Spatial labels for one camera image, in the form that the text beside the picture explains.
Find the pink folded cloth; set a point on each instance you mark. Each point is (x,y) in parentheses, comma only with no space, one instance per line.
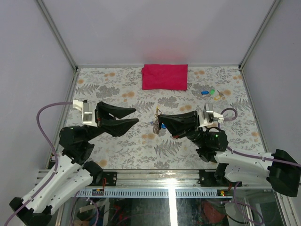
(168,77)

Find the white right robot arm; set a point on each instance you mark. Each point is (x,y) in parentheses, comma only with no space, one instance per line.
(278,169)

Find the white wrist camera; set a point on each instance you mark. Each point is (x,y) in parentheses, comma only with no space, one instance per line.
(210,116)
(87,112)

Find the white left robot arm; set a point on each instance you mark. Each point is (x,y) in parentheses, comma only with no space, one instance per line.
(73,170)

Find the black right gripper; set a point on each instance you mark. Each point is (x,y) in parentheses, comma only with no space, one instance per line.
(181,125)

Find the metal keyring hoop yellow handle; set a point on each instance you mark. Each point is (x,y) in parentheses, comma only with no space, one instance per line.
(156,125)

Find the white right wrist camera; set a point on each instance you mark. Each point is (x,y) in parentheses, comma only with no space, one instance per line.
(210,116)

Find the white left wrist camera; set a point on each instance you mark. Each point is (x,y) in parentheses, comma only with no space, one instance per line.
(87,112)

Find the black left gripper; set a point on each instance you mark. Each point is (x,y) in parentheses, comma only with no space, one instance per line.
(115,127)

